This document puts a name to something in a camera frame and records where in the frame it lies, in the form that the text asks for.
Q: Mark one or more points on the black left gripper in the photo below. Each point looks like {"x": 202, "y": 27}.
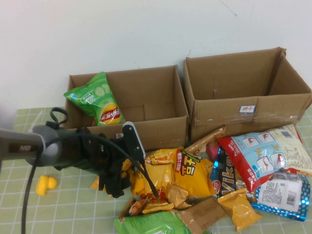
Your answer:
{"x": 97, "y": 156}

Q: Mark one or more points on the green cucumber chips bag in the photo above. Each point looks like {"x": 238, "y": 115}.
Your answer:
{"x": 97, "y": 102}

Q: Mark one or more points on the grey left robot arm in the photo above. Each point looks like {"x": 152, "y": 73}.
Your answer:
{"x": 24, "y": 148}

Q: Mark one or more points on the flat yellow-orange snack packet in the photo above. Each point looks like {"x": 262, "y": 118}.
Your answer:
{"x": 156, "y": 207}

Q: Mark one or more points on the crumpled golden-brown snack packet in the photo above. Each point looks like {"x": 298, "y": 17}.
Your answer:
{"x": 176, "y": 193}

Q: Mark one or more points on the flat brown snack packet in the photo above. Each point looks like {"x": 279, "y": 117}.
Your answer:
{"x": 200, "y": 215}

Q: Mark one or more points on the pink snack packet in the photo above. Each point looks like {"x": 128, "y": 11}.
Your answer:
{"x": 212, "y": 151}

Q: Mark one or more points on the plain yellow snack packet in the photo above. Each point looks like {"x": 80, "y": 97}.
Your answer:
{"x": 240, "y": 209}

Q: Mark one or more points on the black and orange cake packet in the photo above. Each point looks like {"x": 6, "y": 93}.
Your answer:
{"x": 139, "y": 206}

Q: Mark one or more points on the green checkered tablecloth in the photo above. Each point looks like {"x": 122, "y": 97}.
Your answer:
{"x": 73, "y": 214}

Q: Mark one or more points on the yellow rubber duck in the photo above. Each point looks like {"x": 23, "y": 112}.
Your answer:
{"x": 45, "y": 186}

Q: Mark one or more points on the cardboard box with red-text label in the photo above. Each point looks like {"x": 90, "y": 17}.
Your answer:
{"x": 165, "y": 134}

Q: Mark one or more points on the large yellow crisps bag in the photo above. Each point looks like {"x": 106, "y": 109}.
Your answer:
{"x": 192, "y": 175}

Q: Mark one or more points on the long golden-brown wafer packet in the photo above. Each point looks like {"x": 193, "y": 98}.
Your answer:
{"x": 207, "y": 140}

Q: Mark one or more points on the black chocolate bag blue edges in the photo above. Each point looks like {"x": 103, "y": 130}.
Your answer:
{"x": 226, "y": 185}

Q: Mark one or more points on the red and blue shrimp-cracker bag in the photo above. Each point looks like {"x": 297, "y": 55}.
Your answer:
{"x": 258, "y": 156}

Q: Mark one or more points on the blue polka-dot foil bag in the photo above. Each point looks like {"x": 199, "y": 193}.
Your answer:
{"x": 278, "y": 195}

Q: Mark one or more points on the taped cardboard box with label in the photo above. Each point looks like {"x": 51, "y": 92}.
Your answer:
{"x": 268, "y": 117}

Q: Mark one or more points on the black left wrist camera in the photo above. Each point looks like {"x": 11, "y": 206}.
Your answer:
{"x": 134, "y": 141}

